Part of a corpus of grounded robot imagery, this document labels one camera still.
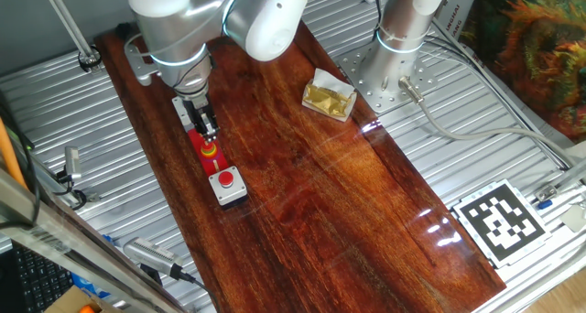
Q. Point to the silver depth camera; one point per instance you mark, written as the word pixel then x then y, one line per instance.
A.
pixel 151 254

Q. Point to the blue packet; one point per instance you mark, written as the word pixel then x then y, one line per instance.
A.
pixel 89 281

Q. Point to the colourful painting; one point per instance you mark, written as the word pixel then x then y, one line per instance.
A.
pixel 531 47

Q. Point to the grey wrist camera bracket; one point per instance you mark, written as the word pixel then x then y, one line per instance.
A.
pixel 139 66

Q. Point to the metal rod stand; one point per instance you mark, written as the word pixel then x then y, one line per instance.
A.
pixel 68 22

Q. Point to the aluminium frame bar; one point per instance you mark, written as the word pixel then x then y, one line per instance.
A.
pixel 68 244

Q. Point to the brown cardboard box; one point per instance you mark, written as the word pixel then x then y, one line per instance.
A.
pixel 73 301

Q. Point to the aluminium profile bar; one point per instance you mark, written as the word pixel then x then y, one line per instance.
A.
pixel 572 173

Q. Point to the white tag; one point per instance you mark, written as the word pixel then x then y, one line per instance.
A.
pixel 575 218

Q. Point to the white box red button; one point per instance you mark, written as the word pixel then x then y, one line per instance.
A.
pixel 227 187

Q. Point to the small blue clip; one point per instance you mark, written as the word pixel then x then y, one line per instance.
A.
pixel 545 204

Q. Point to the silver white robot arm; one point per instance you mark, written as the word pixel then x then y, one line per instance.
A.
pixel 183 29

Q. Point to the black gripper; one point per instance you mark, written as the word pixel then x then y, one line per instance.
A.
pixel 196 111

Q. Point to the black white marker board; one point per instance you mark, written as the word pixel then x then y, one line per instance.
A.
pixel 501 222

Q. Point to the red Hanoi base with pegs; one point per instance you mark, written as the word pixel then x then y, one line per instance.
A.
pixel 220 159

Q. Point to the small metal clamp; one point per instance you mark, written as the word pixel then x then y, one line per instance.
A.
pixel 545 192

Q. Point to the printed cardboard box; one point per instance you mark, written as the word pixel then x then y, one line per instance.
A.
pixel 453 11

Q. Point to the black keyboard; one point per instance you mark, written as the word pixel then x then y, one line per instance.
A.
pixel 39 278

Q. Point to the small grey camera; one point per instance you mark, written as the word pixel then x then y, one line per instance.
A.
pixel 72 163

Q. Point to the orange pole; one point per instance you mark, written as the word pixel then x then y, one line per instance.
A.
pixel 9 153

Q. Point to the gold foil wrapper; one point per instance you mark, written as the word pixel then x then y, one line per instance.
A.
pixel 327 101

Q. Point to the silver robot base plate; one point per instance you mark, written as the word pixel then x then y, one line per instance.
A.
pixel 366 82

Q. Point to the wood grain board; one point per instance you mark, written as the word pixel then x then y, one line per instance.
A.
pixel 311 189

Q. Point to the white box green button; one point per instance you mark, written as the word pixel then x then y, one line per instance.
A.
pixel 179 109

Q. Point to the gold foil packet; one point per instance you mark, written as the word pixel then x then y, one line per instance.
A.
pixel 326 77

